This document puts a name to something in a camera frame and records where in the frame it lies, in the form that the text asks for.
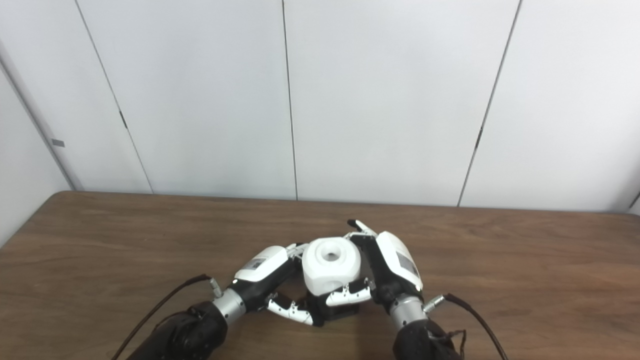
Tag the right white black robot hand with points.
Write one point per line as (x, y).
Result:
(395, 272)

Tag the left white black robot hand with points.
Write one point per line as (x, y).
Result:
(262, 267)

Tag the round white plastic piece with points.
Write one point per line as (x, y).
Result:
(330, 262)

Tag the black flanged holder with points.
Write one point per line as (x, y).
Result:
(335, 310)

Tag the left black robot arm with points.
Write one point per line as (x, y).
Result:
(185, 332)

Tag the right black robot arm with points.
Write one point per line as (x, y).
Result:
(422, 335)

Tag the black panel hinge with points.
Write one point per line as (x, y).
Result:
(123, 120)
(478, 138)

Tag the small grey wall tag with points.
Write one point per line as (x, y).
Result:
(58, 143)

